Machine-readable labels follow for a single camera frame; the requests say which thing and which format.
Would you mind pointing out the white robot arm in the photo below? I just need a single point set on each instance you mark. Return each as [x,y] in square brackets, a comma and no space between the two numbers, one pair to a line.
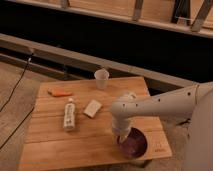
[194,102]

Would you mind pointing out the dark purple ceramic bowl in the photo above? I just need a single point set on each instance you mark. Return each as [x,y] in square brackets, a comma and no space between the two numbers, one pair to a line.
[135,146]

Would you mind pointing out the white plastic bottle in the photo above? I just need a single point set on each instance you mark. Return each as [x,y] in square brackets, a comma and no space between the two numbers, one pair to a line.
[69,116]

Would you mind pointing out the orange carrot toy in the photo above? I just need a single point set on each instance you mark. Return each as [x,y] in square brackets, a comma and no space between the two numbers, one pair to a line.
[59,93]

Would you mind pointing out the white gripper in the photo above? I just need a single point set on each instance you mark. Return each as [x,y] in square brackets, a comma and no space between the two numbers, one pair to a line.
[121,129]

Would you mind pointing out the grey metal rail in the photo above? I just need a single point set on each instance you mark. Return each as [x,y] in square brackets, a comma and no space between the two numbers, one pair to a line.
[69,57]

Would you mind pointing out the white sponge block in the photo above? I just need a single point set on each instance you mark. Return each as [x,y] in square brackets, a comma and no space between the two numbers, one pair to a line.
[92,108]

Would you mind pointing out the translucent plastic cup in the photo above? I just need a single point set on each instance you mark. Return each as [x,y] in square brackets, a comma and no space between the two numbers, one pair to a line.
[101,77]

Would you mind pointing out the wooden cutting board table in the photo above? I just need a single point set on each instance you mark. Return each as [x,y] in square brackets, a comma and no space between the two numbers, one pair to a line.
[48,147]

